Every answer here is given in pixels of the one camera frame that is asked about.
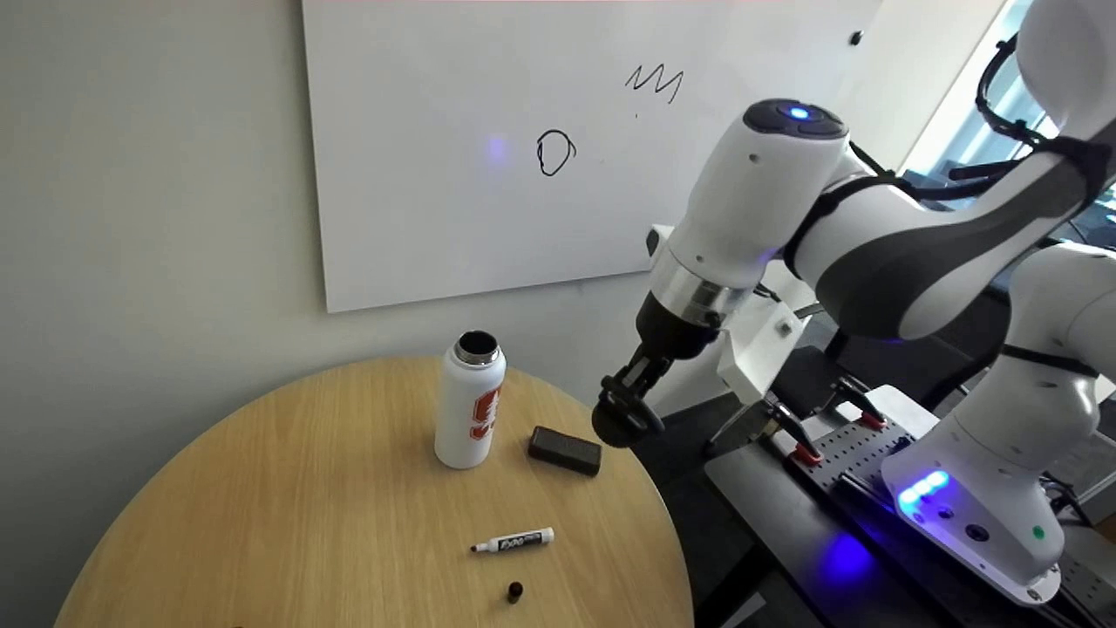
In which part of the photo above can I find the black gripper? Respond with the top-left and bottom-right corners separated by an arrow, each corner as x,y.
601,297 -> 720,399

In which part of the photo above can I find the black bottle lid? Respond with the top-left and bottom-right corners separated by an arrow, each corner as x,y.
595,399 -> 664,445

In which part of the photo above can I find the black whiteboard eraser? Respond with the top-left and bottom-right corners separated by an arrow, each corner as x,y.
527,424 -> 601,478

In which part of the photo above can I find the white water bottle red logo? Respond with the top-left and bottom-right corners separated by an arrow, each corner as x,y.
438,330 -> 505,471

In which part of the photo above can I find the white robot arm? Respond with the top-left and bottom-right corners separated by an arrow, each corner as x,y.
595,0 -> 1116,608

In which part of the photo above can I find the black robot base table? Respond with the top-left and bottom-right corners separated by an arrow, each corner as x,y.
705,388 -> 1113,628

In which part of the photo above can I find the white dry erase marker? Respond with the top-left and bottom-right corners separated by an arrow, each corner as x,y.
469,528 -> 557,554

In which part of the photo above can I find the small black marker cap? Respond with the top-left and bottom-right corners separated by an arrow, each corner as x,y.
505,584 -> 527,604

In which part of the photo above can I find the round wooden table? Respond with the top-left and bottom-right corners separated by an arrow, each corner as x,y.
57,359 -> 693,628

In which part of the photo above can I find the wall whiteboard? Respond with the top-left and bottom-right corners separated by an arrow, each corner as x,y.
302,0 -> 882,314

